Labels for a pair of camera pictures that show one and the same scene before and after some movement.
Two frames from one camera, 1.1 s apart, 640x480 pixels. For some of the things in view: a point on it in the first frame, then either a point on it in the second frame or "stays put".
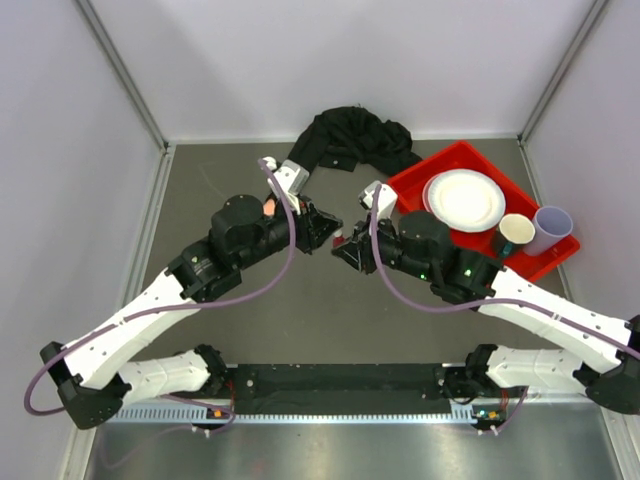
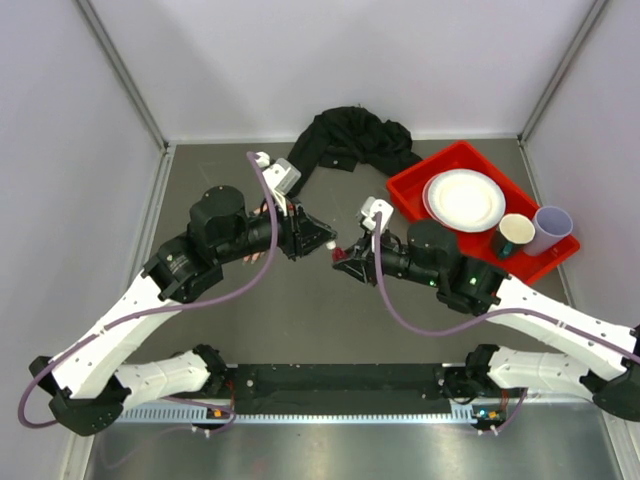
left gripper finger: (336, 221) to (322, 229)
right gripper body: (366, 244) to (370, 248)
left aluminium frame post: (151, 207) stays put
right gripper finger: (354, 236) to (358, 247)
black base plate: (335, 389) stays put
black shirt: (341, 136) stays put
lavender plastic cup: (552, 224) stays put
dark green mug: (513, 229) stays put
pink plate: (425, 193) stays put
